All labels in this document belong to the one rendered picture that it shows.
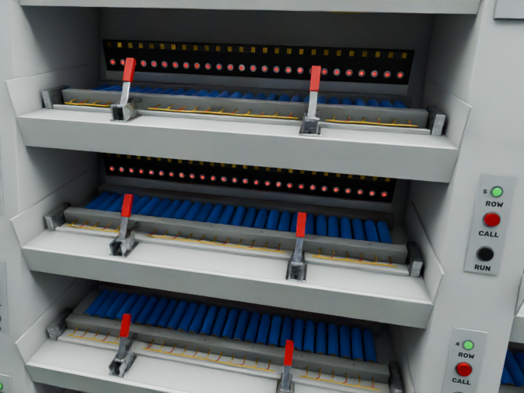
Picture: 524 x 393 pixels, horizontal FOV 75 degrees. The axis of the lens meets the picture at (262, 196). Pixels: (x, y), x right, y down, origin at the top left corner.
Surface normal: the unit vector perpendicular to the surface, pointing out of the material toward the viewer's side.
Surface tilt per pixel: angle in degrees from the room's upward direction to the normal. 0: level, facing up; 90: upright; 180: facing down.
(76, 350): 19
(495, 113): 90
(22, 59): 90
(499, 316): 90
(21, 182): 90
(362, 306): 109
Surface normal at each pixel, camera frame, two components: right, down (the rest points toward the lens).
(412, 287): 0.02, -0.88
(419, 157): -0.18, 0.46
